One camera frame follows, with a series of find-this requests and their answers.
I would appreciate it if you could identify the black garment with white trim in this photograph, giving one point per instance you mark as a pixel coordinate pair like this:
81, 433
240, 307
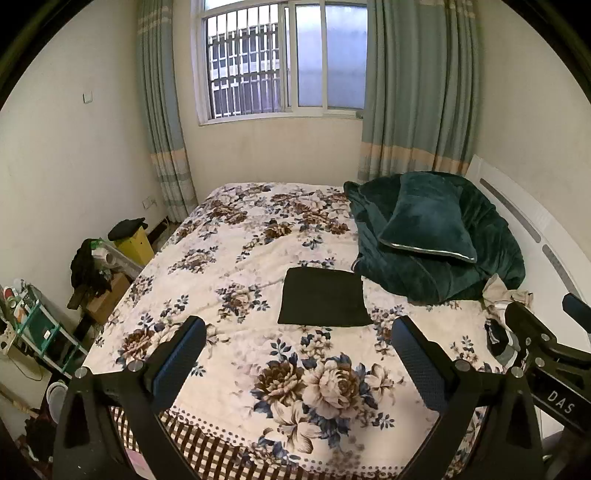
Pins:
498, 339

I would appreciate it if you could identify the yellow box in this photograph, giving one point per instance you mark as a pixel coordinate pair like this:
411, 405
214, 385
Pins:
136, 249

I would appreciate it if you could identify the brown checkered bed sheet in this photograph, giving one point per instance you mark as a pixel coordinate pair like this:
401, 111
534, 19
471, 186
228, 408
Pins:
217, 454

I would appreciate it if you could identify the floral blanket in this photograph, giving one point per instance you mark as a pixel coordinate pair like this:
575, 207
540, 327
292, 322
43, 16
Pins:
240, 258

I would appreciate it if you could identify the barred window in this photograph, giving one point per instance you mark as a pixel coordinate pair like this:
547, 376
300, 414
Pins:
277, 60

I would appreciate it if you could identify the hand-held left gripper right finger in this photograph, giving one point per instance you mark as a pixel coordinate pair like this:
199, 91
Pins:
415, 362

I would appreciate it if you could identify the dark green blanket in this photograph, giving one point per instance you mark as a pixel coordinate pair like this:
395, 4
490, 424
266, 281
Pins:
489, 249

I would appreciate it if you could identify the black striped garment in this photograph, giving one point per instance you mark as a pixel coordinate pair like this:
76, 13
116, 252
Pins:
323, 297

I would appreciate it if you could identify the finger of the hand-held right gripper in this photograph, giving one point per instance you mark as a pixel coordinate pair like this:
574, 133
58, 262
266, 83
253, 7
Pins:
540, 339
579, 311

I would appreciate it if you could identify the blue-grey curtain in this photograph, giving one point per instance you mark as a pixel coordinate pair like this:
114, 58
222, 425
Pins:
415, 92
161, 115

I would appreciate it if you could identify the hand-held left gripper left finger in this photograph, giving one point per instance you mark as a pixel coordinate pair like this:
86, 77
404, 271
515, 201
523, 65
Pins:
184, 348

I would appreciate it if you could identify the beige cloth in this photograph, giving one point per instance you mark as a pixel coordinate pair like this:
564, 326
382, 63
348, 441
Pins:
501, 288

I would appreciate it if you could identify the dark green pillow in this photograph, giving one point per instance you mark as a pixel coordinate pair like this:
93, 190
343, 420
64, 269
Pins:
425, 221

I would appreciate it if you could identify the white headboard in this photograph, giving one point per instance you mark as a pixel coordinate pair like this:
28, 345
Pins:
521, 207

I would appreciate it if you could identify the green storage rack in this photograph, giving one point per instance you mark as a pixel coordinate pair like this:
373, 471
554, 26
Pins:
41, 327

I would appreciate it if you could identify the cardboard box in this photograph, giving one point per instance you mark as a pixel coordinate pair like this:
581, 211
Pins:
108, 300

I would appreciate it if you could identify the white round fan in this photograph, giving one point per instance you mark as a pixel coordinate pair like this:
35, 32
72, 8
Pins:
56, 394

